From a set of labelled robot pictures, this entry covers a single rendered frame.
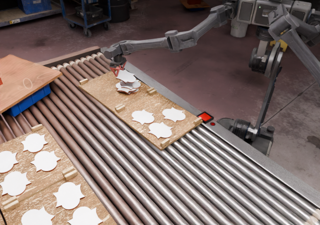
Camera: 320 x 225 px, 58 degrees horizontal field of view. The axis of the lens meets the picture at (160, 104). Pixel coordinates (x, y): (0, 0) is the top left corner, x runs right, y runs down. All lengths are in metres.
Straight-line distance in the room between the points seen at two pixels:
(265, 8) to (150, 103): 0.89
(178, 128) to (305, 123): 2.14
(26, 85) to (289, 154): 2.41
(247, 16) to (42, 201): 1.51
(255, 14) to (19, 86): 1.50
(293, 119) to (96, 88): 2.33
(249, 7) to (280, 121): 1.84
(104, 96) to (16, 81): 0.55
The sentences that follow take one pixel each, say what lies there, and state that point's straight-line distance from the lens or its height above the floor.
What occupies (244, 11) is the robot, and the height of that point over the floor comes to 1.45.
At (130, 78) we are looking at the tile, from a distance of 1.90.
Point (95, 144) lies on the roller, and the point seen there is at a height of 0.92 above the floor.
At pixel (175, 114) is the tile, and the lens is 1.75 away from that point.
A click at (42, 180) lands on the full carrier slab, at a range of 1.49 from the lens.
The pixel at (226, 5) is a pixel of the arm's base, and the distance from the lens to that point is 1.88.
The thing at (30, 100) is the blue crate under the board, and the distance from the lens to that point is 1.96.
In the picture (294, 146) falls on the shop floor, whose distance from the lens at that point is 3.21.
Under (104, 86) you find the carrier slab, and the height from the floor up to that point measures 0.94.
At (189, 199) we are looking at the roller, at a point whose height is 0.92.
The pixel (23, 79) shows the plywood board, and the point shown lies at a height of 1.04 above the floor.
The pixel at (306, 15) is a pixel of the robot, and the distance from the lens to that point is 1.88.
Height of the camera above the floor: 2.04
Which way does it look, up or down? 37 degrees down
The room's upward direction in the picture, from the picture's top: 2 degrees clockwise
